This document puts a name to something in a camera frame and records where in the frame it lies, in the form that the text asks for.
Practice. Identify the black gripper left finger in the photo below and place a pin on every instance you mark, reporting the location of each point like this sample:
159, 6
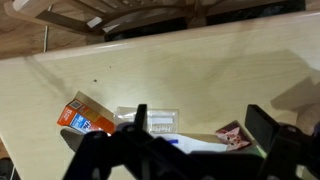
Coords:
140, 116

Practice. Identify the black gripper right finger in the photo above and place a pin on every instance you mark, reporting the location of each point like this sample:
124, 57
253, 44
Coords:
261, 126

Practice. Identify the clear ziplock bag blue zip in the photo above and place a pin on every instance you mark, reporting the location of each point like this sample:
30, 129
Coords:
160, 120

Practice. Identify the green chip bag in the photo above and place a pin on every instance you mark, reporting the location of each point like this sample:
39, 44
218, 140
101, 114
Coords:
260, 151

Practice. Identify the orange ziplock bag box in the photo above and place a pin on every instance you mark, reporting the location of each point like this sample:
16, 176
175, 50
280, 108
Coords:
86, 116

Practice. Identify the small dark crumb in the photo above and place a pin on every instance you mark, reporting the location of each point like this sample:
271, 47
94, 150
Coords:
95, 80

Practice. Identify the wooden chair curved back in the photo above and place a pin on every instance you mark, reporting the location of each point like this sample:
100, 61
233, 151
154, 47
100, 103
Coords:
110, 13

